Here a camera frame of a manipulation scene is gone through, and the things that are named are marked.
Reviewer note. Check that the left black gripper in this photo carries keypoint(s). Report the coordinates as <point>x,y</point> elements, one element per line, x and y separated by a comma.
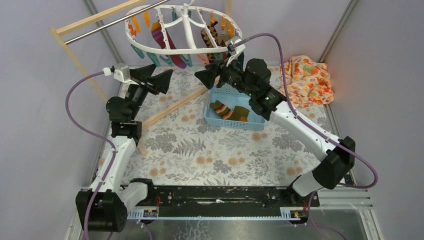
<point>144,84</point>

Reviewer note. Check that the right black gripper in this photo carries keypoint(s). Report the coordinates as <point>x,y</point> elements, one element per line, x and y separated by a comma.
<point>207,77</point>

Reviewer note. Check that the olive orange sock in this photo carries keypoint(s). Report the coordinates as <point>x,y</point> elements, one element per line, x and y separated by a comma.
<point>238,113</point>

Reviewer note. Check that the white plastic clip hanger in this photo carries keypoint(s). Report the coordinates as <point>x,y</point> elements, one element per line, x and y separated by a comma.
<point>183,23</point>

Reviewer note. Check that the dark teal sock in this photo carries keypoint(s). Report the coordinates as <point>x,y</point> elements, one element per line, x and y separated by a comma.
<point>239,64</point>

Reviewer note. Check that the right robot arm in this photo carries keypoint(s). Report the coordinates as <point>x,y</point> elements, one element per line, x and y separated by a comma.
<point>334,154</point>

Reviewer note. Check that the light blue plastic basket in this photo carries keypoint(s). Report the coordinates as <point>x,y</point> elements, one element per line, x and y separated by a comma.
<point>231,97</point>

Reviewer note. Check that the maroon purple striped sock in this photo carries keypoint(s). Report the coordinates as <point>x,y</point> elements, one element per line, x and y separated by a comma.
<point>163,39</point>

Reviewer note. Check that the argyle brown sock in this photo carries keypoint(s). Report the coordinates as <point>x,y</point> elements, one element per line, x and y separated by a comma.
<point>210,35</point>

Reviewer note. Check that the floral table mat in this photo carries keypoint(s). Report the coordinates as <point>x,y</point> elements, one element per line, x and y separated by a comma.
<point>183,149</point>

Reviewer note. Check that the metal rack rod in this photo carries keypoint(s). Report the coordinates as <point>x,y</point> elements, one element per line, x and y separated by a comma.
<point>102,15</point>

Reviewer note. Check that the orange floral cloth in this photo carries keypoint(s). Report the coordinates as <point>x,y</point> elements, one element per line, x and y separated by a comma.
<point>308,82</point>

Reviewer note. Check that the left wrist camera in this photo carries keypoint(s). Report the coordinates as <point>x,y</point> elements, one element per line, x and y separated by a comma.
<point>120,72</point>

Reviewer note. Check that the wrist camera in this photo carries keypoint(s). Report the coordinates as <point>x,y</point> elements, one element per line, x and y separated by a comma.
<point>235,47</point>
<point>120,72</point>

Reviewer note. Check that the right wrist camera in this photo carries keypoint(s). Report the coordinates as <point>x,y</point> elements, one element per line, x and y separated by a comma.
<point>235,47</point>

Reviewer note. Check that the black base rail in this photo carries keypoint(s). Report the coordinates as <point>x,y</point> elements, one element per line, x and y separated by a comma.
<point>172,202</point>

